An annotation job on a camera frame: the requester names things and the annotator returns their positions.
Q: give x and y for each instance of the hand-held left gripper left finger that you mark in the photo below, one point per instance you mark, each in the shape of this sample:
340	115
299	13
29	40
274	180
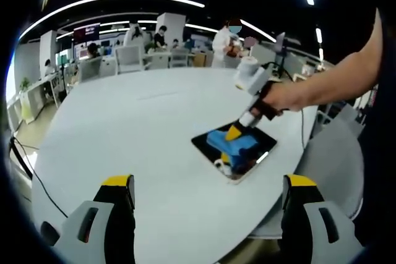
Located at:
119	230

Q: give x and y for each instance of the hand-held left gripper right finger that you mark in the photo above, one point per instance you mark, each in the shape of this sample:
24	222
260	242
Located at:
297	230

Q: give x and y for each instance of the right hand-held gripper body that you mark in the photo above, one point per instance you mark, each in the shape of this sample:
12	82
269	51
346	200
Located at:
256	80

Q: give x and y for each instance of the blue cleaning cloth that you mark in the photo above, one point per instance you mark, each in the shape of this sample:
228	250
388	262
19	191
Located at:
235	148

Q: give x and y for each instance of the person's right hand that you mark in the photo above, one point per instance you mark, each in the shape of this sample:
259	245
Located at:
284	98

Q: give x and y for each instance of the tripod with monitor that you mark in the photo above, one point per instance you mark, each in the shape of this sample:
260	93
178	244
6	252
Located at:
282	50

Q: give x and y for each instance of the white mesh office chair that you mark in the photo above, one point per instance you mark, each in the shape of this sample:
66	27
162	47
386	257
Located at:
129	60

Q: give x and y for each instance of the white humanoid figure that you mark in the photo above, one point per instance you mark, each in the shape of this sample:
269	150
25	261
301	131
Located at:
134	35

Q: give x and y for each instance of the grey mesh office chair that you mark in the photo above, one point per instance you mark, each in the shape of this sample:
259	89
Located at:
89	69

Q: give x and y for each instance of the potted green plant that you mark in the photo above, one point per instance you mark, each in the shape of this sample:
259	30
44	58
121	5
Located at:
24	84

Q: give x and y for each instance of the wall display screen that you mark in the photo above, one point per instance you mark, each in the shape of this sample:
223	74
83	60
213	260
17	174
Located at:
86	33

